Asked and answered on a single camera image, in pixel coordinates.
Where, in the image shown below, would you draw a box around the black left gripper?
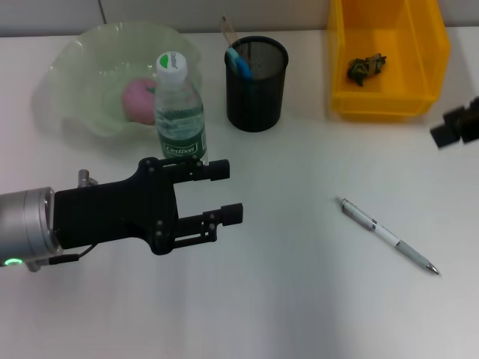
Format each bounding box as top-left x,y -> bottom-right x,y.
54,157 -> 231,257

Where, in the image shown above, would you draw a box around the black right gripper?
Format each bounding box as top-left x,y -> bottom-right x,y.
430,96 -> 479,150

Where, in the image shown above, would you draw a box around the clear green-label water bottle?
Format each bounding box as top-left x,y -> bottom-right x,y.
153,51 -> 209,165

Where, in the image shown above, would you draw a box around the green plastic wrapper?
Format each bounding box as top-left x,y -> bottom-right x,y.
346,54 -> 388,88

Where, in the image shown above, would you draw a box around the blue scissors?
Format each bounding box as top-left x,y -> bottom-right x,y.
227,46 -> 257,82

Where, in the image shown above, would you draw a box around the pink peach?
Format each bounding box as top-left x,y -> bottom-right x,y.
122,77 -> 158,126

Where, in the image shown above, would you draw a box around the white grey pen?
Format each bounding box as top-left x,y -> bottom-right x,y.
335,196 -> 442,277

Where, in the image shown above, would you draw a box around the transparent plastic ruler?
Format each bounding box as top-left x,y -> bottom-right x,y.
219,14 -> 248,76

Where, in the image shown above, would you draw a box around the black mesh pen cup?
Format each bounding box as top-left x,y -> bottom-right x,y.
224,36 -> 290,133

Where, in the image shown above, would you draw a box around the pale green glass fruit plate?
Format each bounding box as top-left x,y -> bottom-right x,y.
32,22 -> 205,138

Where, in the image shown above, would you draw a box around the yellow plastic bin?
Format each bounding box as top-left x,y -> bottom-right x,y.
327,0 -> 452,121

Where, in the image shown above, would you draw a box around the left gripper silver connector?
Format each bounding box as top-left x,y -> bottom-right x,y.
77,169 -> 99,187

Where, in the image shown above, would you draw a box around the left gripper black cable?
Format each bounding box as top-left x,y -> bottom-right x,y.
25,242 -> 94,272

